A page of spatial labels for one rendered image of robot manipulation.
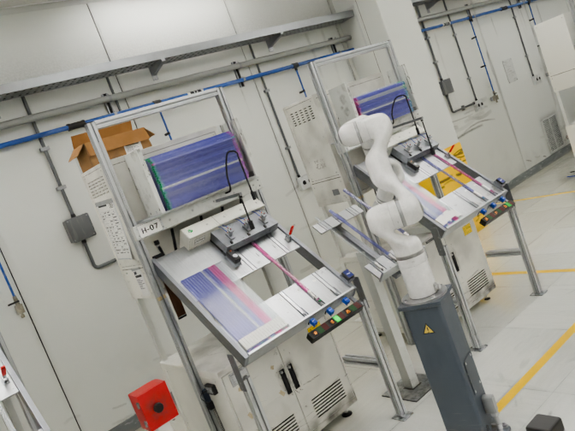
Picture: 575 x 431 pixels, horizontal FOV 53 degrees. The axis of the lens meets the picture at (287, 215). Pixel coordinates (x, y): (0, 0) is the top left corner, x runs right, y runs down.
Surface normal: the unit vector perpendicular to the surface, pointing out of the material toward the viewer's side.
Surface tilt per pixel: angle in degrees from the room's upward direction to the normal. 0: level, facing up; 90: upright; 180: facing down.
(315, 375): 90
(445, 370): 90
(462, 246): 90
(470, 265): 90
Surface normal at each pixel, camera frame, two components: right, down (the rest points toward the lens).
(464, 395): -0.49, 0.29
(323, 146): -0.73, 0.35
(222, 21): 0.58, -0.12
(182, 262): 0.14, -0.77
